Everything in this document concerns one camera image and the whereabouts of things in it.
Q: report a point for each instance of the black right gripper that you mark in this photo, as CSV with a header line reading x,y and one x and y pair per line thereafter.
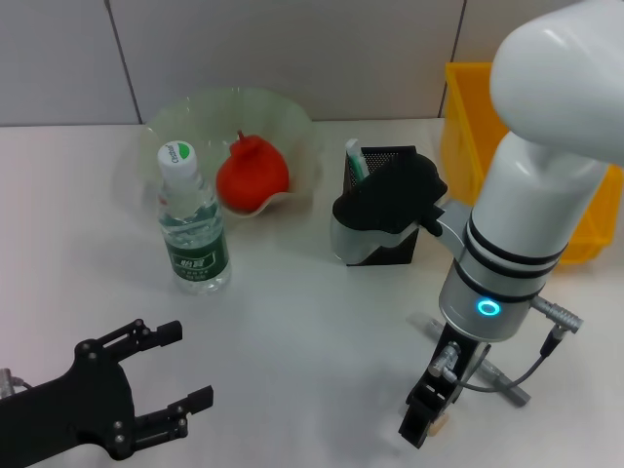
x,y
465,356

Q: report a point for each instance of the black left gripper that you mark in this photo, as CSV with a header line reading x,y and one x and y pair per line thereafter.
x,y
73,409

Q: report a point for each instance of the beige eraser with barcode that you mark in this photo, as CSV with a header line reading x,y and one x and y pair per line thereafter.
x,y
439,425

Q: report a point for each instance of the clear water bottle green label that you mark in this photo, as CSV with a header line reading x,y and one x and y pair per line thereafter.
x,y
197,263

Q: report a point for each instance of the red toy fruit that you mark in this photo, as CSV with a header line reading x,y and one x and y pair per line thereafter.
x,y
253,175

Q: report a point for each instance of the mint green utility knife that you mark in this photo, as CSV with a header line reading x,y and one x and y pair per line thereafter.
x,y
356,161

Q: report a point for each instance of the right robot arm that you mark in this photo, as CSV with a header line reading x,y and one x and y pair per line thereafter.
x,y
531,195

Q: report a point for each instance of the grey pen with clear cap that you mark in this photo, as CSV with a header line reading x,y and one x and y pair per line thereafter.
x,y
517,395

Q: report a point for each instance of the translucent green wavy fruit bowl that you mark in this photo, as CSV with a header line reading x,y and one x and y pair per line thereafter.
x,y
205,117

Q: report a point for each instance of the black mesh pen holder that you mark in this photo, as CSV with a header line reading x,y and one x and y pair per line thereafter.
x,y
385,158

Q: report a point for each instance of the yellow plastic storage bin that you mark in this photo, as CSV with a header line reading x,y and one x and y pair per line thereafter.
x,y
463,122

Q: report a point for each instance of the grey right camera bracket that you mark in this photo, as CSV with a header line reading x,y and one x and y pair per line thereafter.
x,y
453,226

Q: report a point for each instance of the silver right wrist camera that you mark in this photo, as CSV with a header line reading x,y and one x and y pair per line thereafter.
x,y
390,195

